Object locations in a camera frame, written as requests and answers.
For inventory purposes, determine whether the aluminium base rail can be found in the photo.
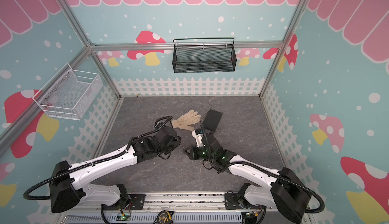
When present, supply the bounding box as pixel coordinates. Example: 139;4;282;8
56;191;311;215

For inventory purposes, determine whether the beige knit work glove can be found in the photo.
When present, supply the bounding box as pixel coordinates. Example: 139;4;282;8
171;109;201;131

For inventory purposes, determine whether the white mesh wall basket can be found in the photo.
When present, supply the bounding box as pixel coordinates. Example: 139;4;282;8
32;64;103;121

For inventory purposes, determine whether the flat black box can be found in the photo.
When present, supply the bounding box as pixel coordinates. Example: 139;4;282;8
202;109;223;132

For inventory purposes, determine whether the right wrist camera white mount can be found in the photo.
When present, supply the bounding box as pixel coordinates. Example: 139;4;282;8
191;129;206;148

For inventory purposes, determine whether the yellow black tape measure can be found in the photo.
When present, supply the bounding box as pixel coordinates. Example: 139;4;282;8
154;210;174;224

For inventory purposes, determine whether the green circuit board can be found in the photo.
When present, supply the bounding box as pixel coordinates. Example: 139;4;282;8
116;213;131;222

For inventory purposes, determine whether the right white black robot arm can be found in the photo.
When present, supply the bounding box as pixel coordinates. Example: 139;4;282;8
183;130;325;224

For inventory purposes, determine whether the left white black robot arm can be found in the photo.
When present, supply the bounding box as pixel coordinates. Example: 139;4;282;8
23;116;181;213

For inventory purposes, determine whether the black mesh wall basket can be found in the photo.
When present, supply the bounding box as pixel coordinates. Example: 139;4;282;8
172;38;237;73

